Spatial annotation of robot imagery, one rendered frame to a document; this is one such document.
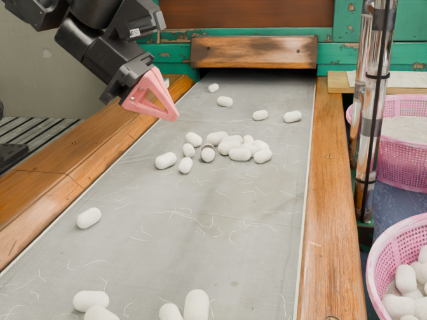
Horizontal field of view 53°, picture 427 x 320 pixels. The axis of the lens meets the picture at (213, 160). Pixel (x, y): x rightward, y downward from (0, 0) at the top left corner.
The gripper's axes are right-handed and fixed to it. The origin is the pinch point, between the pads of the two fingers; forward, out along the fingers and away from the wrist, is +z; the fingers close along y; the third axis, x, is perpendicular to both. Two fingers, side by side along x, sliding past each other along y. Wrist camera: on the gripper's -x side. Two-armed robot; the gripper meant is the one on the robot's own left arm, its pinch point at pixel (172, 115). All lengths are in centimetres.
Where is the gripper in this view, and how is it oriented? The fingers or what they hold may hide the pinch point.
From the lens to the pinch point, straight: 64.9
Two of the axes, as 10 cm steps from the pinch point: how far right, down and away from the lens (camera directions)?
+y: 2.3, -4.2, 8.8
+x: -6.1, 6.4, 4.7
